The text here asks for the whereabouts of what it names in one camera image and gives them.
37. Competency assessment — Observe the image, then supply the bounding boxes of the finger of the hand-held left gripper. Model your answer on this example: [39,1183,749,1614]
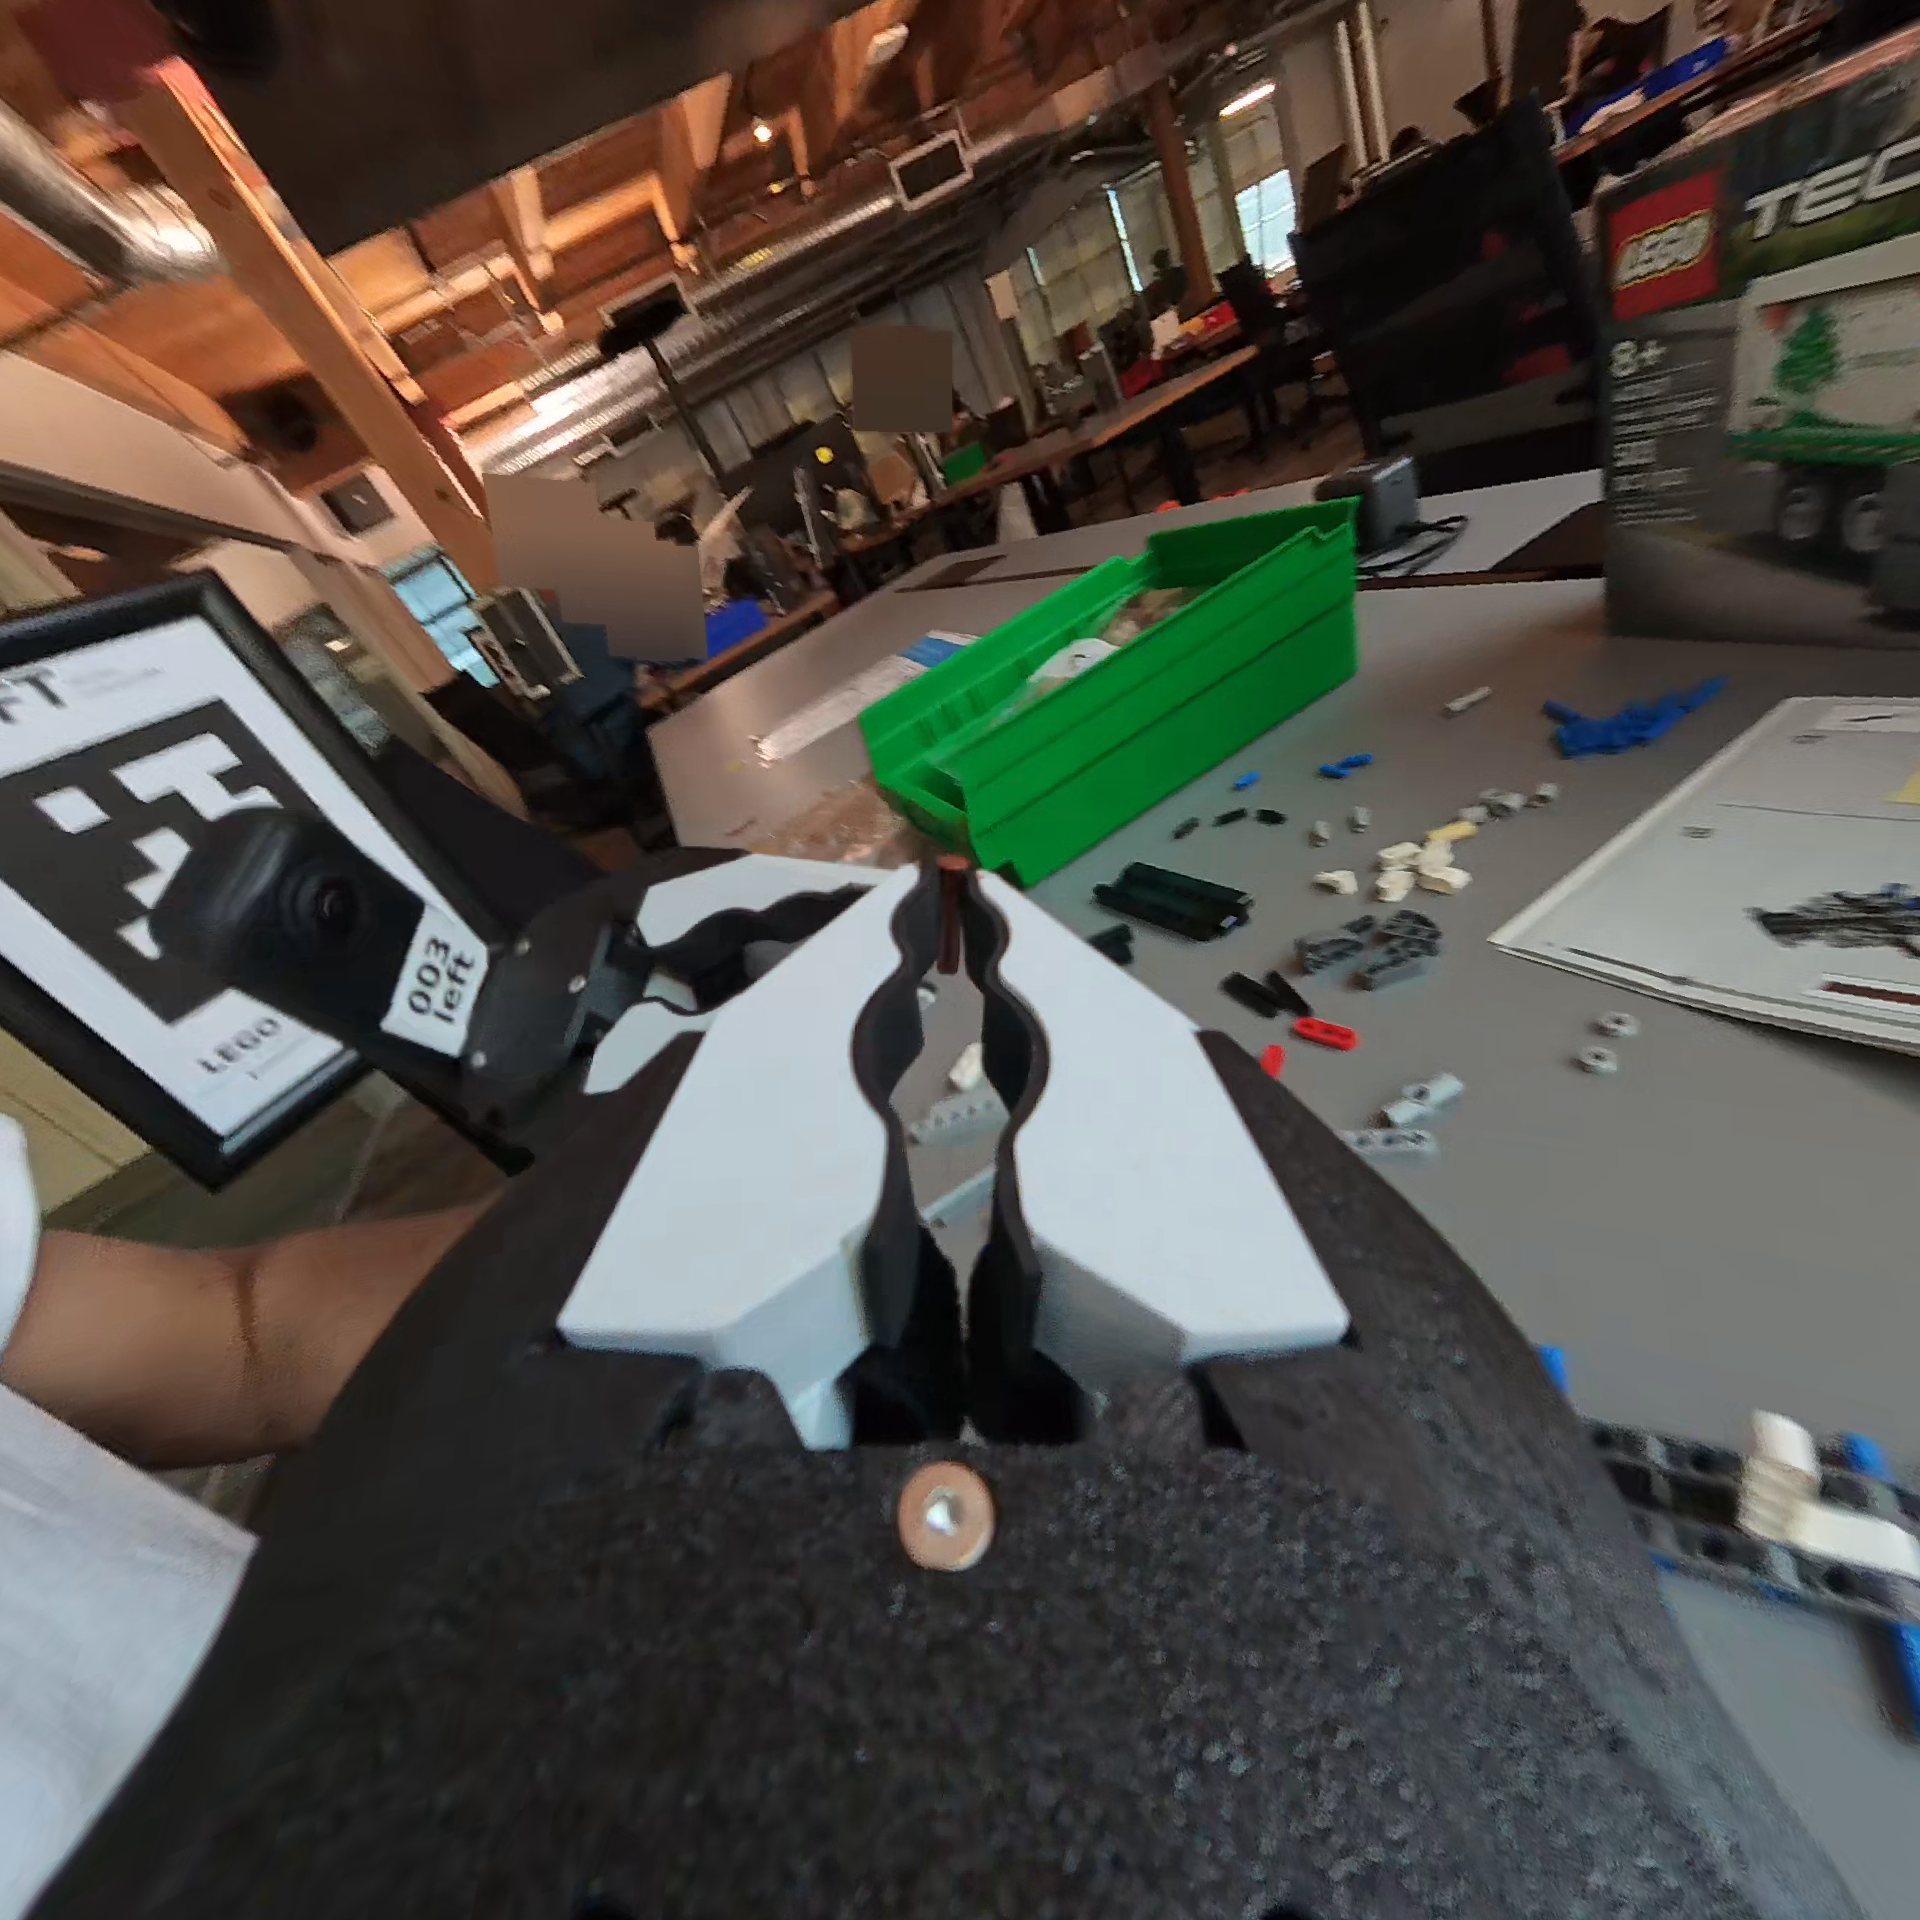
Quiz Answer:
[633,848,890,1008]
[584,1002,715,1099]

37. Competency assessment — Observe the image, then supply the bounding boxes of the wooden post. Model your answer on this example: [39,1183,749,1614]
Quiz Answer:
[113,61,501,591]

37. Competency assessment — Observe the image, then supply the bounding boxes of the black partition screen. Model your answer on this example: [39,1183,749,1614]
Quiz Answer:
[1286,102,1603,462]

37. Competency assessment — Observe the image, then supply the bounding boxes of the lego instruction booklet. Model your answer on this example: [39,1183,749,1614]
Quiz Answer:
[1488,694,1920,1056]

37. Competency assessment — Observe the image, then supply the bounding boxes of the group of beige lego connectors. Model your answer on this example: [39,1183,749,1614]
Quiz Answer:
[1309,781,1566,903]

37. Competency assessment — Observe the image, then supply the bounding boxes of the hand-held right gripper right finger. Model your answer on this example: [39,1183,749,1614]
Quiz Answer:
[961,866,1353,1439]

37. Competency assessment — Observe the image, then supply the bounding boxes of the lego set box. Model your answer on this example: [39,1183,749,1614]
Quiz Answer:
[1592,61,1920,651]

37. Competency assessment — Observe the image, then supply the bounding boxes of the black lego beams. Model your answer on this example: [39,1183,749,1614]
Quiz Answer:
[1092,863,1257,945]

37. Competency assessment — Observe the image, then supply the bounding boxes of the person's white shirt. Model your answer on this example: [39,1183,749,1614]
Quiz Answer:
[0,1116,260,1920]

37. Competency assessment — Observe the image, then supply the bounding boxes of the partly built lego model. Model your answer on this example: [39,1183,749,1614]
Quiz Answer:
[1537,1339,1920,1731]

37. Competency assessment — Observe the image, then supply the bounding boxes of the green plastic bin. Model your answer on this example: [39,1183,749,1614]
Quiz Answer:
[858,499,1364,890]

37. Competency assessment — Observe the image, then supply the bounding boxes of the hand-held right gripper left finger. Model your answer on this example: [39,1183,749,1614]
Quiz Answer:
[559,864,967,1453]

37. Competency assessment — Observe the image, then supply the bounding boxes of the person's left forearm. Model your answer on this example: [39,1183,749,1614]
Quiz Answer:
[0,1200,505,1477]

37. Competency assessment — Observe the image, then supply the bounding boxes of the wooden work table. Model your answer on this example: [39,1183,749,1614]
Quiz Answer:
[1034,342,1267,504]

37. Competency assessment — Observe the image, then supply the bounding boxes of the black cable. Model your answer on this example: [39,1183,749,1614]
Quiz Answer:
[1357,513,1470,582]

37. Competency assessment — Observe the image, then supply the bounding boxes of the pile of blue lego pins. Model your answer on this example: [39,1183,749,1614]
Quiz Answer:
[1548,678,1730,760]

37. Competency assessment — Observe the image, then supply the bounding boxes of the group of grey lego connectors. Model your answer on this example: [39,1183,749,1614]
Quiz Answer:
[1295,907,1446,997]

